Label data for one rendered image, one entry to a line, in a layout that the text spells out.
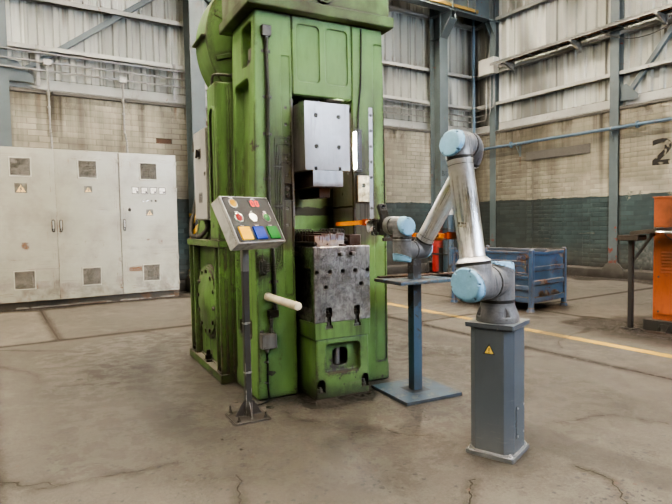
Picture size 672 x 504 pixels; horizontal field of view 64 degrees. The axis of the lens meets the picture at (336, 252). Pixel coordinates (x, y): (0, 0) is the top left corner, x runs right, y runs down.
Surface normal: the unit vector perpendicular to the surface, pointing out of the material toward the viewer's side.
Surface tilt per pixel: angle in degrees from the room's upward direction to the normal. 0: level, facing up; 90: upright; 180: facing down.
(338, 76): 90
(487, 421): 90
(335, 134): 90
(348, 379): 89
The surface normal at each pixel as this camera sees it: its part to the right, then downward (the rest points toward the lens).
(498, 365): -0.61, 0.05
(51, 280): 0.51, 0.04
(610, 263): -0.84, 0.04
